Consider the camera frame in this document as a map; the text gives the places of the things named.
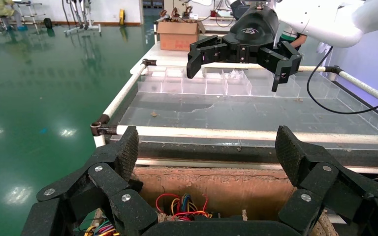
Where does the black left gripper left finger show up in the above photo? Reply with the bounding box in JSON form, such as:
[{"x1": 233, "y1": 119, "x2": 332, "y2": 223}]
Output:
[{"x1": 21, "y1": 126, "x2": 158, "y2": 236}]

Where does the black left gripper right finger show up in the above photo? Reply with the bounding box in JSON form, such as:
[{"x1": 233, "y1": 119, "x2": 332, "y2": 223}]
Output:
[{"x1": 275, "y1": 125, "x2": 378, "y2": 236}]

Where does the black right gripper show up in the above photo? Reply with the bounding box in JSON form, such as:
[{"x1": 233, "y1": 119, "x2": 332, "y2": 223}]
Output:
[{"x1": 186, "y1": 4, "x2": 303, "y2": 92}]

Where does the silver power supply with wires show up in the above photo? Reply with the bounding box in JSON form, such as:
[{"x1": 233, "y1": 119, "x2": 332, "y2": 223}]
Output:
[{"x1": 155, "y1": 193, "x2": 213, "y2": 223}]

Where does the person in striped shirt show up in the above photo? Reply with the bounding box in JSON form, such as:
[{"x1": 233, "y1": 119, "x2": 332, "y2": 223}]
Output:
[{"x1": 279, "y1": 26, "x2": 308, "y2": 51}]

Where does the clear acrylic divider tray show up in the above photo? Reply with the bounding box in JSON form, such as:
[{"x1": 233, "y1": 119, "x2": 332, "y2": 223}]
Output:
[{"x1": 137, "y1": 65, "x2": 378, "y2": 136}]

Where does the closed brown cardboard box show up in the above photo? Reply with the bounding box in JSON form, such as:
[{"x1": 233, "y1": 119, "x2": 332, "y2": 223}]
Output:
[{"x1": 156, "y1": 20, "x2": 207, "y2": 52}]

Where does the brown compartment cardboard box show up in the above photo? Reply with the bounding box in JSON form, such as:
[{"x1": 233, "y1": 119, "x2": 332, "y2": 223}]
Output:
[{"x1": 91, "y1": 166, "x2": 340, "y2": 236}]

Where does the white wheeled equipment stand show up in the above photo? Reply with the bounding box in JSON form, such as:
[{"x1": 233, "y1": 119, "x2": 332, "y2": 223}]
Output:
[{"x1": 62, "y1": 0, "x2": 102, "y2": 35}]

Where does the metal step ladder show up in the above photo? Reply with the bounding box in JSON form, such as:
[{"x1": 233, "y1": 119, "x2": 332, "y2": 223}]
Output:
[{"x1": 13, "y1": 0, "x2": 43, "y2": 34}]

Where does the seated person in yellow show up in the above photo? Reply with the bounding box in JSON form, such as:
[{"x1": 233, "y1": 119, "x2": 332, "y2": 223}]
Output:
[{"x1": 0, "y1": 0, "x2": 28, "y2": 32}]

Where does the power supply with coloured wires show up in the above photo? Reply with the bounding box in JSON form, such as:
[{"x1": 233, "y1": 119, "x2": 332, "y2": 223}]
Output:
[{"x1": 78, "y1": 220, "x2": 121, "y2": 236}]

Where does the thin black cable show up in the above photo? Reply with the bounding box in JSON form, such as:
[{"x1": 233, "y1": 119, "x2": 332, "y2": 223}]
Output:
[{"x1": 306, "y1": 46, "x2": 378, "y2": 115}]

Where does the short white frame tube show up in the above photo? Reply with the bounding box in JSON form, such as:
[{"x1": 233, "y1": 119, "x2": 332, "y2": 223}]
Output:
[{"x1": 102, "y1": 59, "x2": 157, "y2": 119}]

